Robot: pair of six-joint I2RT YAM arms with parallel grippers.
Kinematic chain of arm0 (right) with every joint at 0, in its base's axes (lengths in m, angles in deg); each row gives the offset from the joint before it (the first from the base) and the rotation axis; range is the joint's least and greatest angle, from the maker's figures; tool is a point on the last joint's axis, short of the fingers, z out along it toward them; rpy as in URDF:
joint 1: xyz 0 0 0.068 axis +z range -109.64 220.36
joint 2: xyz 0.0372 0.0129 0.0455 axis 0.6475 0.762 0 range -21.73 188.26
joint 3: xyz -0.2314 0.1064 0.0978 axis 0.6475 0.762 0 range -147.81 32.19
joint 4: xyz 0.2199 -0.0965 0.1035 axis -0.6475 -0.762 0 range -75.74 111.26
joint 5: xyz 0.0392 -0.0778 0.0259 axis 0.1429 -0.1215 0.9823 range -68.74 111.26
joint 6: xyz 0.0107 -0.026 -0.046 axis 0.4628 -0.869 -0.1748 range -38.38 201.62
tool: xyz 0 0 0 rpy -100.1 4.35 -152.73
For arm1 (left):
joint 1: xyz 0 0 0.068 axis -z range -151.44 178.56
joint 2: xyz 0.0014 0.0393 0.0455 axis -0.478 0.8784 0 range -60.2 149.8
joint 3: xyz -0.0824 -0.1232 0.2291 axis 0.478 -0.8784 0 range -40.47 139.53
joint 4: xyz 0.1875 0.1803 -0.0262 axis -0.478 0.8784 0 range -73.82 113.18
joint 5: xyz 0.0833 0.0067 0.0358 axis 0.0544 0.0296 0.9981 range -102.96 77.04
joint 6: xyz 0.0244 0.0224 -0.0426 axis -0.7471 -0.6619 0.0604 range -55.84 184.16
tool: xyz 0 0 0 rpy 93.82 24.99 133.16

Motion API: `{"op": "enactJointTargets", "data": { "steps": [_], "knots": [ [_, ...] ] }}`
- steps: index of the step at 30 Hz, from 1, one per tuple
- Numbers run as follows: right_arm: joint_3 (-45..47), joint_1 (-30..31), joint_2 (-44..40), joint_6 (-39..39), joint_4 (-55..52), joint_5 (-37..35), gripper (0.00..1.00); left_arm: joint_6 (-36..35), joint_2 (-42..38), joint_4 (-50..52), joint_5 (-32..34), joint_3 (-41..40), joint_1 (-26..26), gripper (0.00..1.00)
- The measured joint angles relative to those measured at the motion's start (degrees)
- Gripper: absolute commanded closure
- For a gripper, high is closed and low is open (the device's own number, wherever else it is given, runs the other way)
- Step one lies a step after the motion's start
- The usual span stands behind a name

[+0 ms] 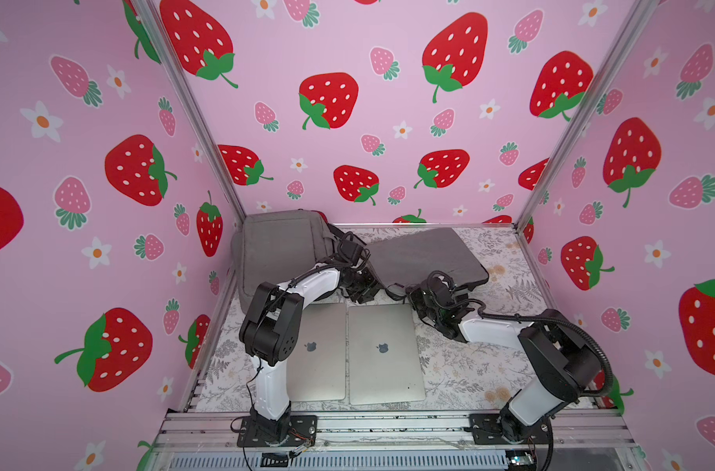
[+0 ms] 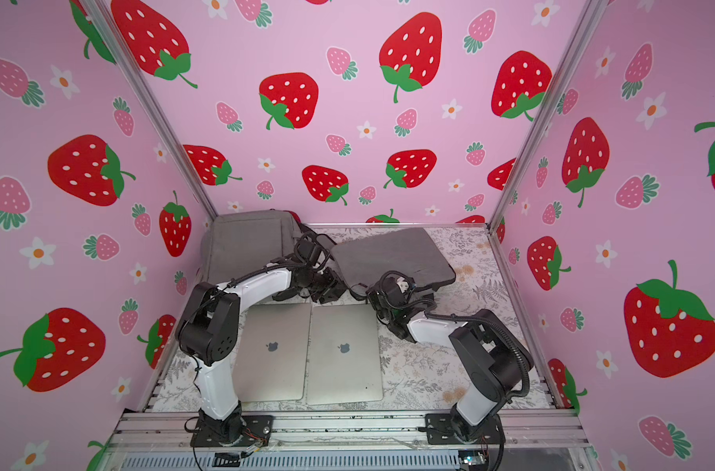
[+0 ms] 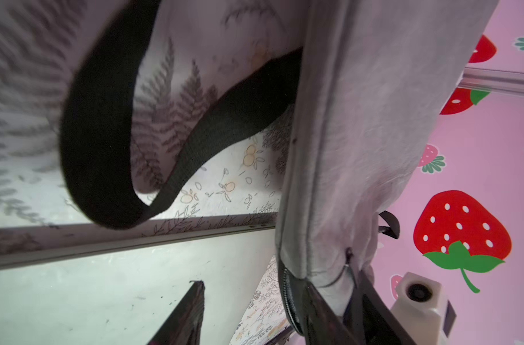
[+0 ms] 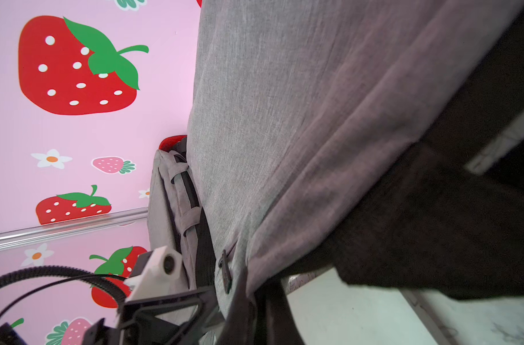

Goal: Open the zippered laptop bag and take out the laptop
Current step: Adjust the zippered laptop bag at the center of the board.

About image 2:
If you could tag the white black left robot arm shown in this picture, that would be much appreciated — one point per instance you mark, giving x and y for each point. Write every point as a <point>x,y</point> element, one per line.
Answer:
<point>209,328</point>

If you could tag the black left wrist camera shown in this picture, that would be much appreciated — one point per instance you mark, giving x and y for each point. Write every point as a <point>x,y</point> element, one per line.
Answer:
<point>309,252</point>

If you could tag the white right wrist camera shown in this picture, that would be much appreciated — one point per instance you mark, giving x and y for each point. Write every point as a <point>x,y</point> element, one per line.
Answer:
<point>403,284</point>

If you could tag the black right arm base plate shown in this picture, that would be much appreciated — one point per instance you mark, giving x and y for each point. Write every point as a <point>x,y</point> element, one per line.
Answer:
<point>451,429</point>

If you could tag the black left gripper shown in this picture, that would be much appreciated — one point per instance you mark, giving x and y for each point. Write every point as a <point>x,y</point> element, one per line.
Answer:
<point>333,281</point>

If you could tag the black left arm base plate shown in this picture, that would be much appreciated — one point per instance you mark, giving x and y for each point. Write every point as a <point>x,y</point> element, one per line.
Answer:
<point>236,431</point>

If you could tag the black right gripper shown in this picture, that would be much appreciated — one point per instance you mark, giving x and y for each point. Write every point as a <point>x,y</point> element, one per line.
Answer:
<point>384,292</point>

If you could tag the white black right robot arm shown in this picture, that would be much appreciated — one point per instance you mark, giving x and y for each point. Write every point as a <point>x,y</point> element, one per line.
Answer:
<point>497,364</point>

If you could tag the dark grey laptop sleeve with handle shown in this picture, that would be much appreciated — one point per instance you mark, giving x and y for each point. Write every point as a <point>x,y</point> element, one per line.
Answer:
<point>412,252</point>

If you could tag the silver laptop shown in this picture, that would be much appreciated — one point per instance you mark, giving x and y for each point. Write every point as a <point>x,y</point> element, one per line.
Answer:
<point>343,363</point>
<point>271,361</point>

